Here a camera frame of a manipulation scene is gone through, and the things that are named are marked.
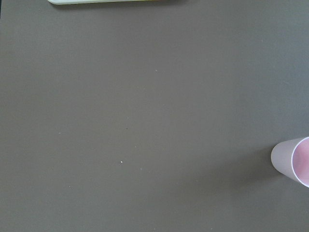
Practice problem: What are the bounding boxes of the pink plastic cup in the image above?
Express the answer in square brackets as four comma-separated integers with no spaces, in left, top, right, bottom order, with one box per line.
[271,137,309,187]

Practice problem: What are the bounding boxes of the cream plastic tray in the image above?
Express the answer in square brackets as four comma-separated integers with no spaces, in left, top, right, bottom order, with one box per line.
[47,0,179,5]

